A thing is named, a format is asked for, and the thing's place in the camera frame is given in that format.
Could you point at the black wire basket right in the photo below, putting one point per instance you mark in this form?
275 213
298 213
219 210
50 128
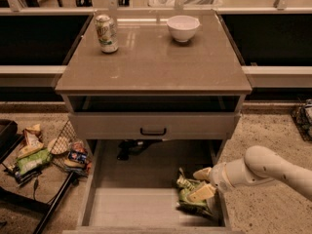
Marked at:
302 117

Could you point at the grey drawer cabinet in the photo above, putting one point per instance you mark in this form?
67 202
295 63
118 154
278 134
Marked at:
153 73

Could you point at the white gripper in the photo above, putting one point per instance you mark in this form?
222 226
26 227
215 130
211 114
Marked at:
218 175

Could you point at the green chip bag on floor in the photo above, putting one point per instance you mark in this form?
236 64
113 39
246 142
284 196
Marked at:
34 161

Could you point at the tan chip bag on floor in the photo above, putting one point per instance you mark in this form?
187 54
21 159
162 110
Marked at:
32 141

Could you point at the open lower drawer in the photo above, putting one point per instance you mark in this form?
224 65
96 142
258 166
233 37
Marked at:
139 195

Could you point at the black wire basket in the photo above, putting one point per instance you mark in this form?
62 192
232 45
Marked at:
60 147
302 117

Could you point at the black object under cabinet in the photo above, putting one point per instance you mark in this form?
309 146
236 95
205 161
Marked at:
134 147

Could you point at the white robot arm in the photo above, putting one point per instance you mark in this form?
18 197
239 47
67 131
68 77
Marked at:
259 165

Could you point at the blue snack packet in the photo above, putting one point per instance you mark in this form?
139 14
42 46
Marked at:
78 157

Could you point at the green jalapeno chip bag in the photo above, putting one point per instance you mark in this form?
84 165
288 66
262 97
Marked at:
206 208

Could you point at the green white soda can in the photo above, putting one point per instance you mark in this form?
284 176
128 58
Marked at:
106 33

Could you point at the closed drawer with black handle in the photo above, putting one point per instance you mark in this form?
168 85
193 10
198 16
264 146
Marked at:
99 125

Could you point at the white ceramic bowl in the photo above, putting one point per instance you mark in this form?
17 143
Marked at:
182 28

